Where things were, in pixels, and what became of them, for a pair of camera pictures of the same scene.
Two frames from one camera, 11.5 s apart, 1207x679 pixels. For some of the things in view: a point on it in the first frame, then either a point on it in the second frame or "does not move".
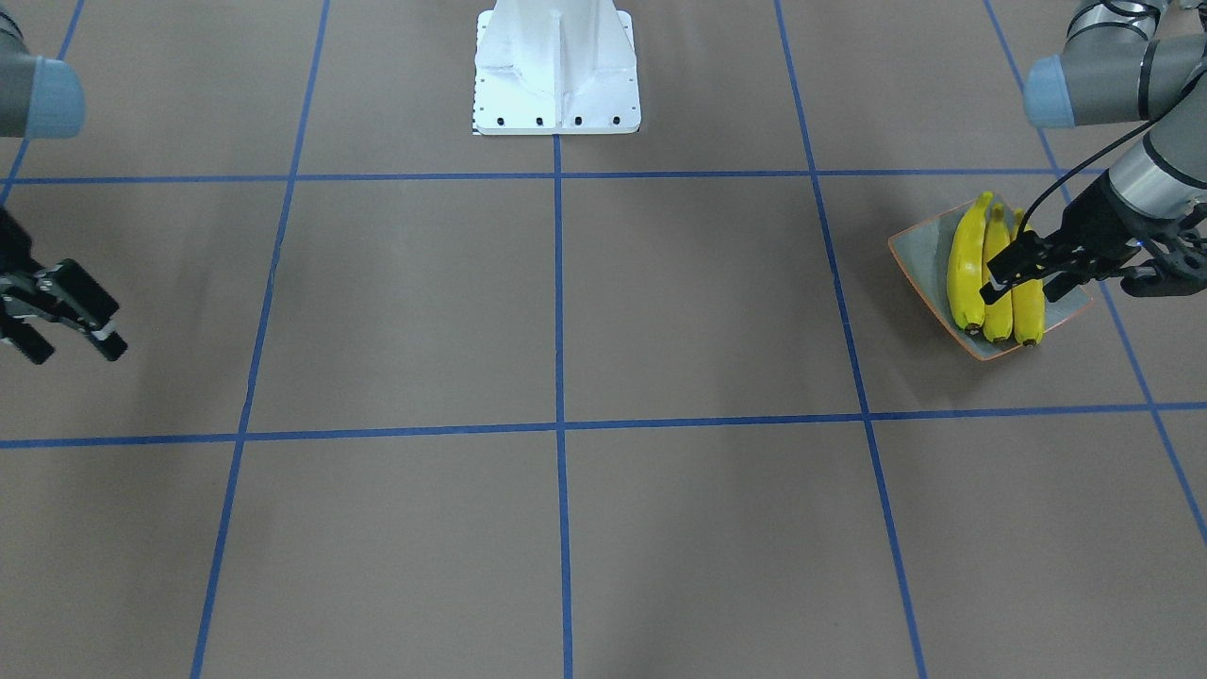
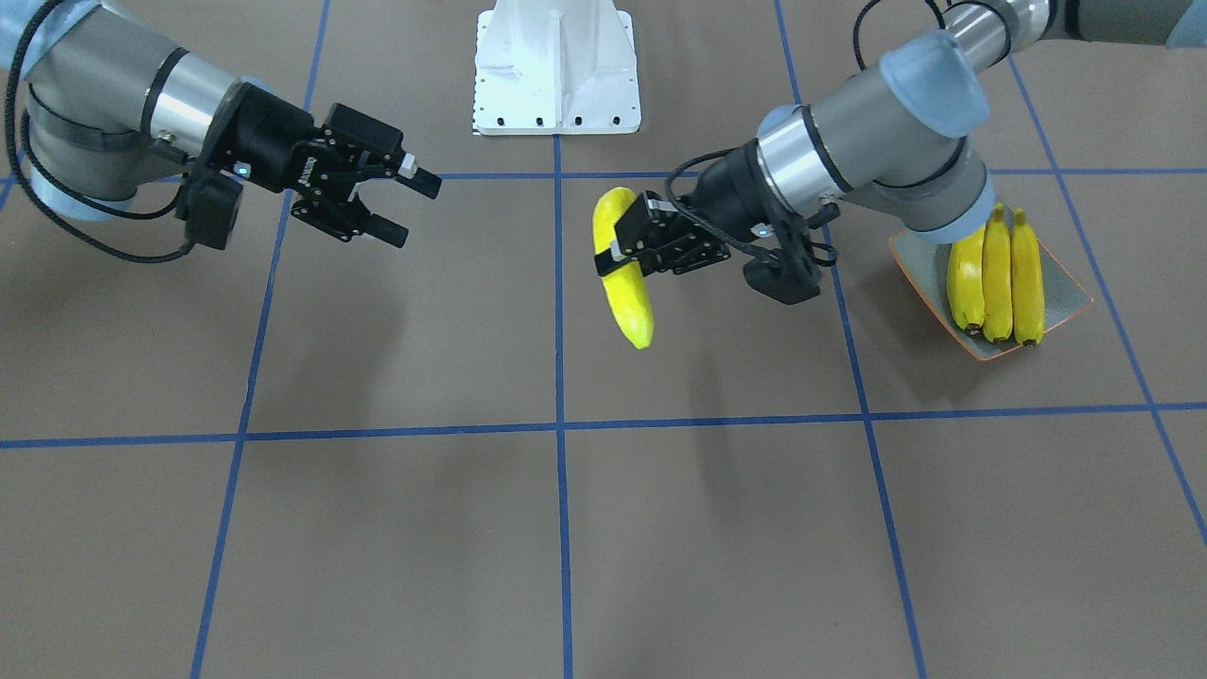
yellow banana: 965,268 does not move
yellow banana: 1028,297 does not move
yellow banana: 998,318 does not move
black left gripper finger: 994,289 to 638,224
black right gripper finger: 25,339 to 387,230
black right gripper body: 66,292 to 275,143
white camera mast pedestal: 555,67 does not move
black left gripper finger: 1061,285 to 611,259
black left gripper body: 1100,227 to 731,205
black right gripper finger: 110,343 to 418,178
